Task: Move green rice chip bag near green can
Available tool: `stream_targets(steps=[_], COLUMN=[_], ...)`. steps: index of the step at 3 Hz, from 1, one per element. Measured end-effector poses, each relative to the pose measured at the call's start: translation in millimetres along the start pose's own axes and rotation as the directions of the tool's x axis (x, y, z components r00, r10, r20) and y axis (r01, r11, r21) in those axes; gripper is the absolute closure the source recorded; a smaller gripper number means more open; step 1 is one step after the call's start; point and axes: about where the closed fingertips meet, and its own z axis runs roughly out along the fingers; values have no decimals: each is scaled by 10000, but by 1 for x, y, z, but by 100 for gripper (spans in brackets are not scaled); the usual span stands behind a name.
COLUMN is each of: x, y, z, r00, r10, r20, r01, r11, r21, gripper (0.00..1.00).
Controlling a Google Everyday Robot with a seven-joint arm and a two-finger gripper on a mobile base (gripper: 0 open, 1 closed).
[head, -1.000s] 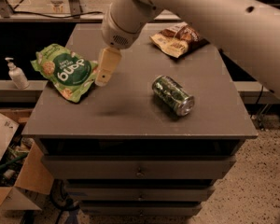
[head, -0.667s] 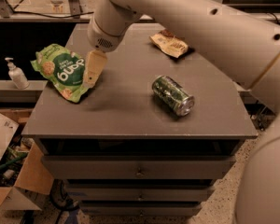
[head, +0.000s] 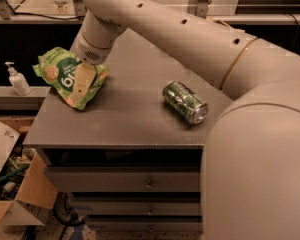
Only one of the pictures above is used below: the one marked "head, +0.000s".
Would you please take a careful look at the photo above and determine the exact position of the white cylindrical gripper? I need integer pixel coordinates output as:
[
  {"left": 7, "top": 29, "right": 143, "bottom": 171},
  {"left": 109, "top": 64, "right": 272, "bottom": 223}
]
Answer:
[{"left": 70, "top": 11, "right": 126, "bottom": 101}]

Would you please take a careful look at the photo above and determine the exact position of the green rice chip bag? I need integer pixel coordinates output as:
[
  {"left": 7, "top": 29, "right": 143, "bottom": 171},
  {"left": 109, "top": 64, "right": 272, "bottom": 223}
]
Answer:
[{"left": 33, "top": 47, "right": 109, "bottom": 110}]

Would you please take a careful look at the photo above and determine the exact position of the green soda can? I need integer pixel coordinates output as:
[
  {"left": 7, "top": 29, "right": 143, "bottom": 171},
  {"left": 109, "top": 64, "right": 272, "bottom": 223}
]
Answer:
[{"left": 162, "top": 81, "right": 208, "bottom": 125}]

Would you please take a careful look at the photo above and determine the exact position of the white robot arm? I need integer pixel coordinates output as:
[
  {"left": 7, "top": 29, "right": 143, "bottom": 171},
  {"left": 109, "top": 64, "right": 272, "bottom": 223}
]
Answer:
[{"left": 71, "top": 0, "right": 300, "bottom": 240}]

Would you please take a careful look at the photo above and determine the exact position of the white pump dispenser bottle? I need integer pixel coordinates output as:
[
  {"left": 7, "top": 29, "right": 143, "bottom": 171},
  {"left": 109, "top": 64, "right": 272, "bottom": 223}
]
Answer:
[{"left": 5, "top": 62, "right": 31, "bottom": 96}]

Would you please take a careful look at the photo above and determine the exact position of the dark grey drawer cabinet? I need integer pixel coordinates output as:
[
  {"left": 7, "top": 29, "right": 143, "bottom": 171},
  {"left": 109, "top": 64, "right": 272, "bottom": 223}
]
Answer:
[{"left": 22, "top": 24, "right": 234, "bottom": 233}]

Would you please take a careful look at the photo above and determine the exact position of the top drawer with knob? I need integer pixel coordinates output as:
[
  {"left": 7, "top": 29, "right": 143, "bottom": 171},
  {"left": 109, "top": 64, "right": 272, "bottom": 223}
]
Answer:
[{"left": 44, "top": 167, "right": 199, "bottom": 193}]

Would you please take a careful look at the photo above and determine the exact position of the drawer with knob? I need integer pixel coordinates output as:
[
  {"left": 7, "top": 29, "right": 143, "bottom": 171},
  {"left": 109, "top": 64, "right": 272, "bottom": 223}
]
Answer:
[
  {"left": 70, "top": 198, "right": 201, "bottom": 216},
  {"left": 44, "top": 167, "right": 199, "bottom": 193},
  {"left": 85, "top": 216, "right": 203, "bottom": 232}
]

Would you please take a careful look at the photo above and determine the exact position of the open cardboard box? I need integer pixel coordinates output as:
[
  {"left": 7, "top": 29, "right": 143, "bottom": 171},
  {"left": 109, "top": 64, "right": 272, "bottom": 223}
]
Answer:
[{"left": 0, "top": 117, "right": 57, "bottom": 226}]

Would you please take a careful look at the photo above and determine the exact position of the middle drawer with knob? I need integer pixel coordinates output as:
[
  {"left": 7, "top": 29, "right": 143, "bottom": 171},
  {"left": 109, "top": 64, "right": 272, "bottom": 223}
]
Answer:
[{"left": 70, "top": 198, "right": 201, "bottom": 216}]

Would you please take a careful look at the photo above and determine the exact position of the bottom drawer with knob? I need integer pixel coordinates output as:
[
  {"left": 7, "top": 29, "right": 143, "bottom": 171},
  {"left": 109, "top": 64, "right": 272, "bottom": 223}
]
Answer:
[{"left": 85, "top": 216, "right": 203, "bottom": 232}]

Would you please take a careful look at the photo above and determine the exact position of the black cable on ledge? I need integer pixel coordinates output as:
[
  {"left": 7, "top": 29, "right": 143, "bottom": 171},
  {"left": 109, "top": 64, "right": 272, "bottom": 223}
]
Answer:
[{"left": 0, "top": 11, "right": 86, "bottom": 21}]

